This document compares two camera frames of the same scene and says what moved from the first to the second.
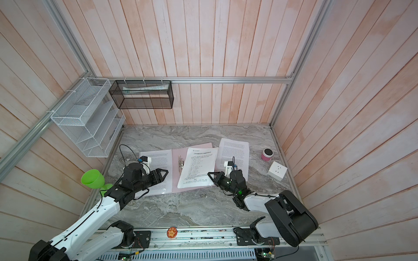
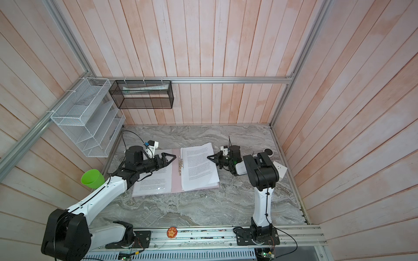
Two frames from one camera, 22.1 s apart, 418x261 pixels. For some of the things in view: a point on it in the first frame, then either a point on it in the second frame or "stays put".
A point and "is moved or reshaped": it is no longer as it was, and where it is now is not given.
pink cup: x=267 y=154 stays put
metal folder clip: x=180 y=163 stays put
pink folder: x=179 y=158 stays put
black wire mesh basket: x=142 y=94 stays put
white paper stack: x=228 y=149 is moved or reshaped
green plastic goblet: x=94 y=179 stays put
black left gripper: x=159 y=178 -> x=164 y=160
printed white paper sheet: x=159 y=159 stays put
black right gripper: x=221 y=176 -> x=217 y=157
